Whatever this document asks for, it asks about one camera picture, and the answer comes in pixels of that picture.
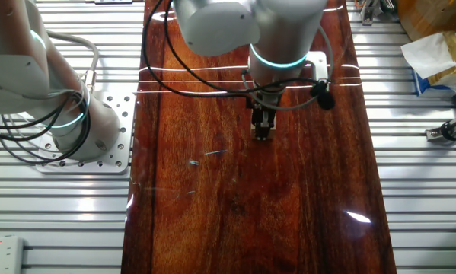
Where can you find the blue packet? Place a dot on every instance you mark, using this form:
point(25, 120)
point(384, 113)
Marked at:
point(427, 88)

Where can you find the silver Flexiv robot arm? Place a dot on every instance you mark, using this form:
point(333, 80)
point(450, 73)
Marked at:
point(18, 76)

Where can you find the small metal mounting bracket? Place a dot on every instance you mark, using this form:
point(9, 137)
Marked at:
point(433, 134)

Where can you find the metal pole base bracket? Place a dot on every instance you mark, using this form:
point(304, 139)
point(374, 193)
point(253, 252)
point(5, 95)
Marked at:
point(369, 13)

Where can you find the black metal clamp tool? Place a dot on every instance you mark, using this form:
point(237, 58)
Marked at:
point(446, 131)

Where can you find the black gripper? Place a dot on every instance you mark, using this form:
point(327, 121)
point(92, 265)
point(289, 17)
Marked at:
point(263, 102)

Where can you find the white paper bag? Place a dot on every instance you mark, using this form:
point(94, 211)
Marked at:
point(429, 55)

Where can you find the perforated silver base plate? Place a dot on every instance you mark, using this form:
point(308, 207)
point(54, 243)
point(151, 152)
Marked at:
point(117, 114)

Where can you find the white power strip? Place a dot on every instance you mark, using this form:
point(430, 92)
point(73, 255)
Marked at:
point(3, 255)

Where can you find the brown cardboard box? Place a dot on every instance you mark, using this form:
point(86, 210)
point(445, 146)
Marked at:
point(433, 15)

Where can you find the glossy reddish wooden board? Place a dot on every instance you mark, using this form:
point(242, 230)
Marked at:
point(231, 190)

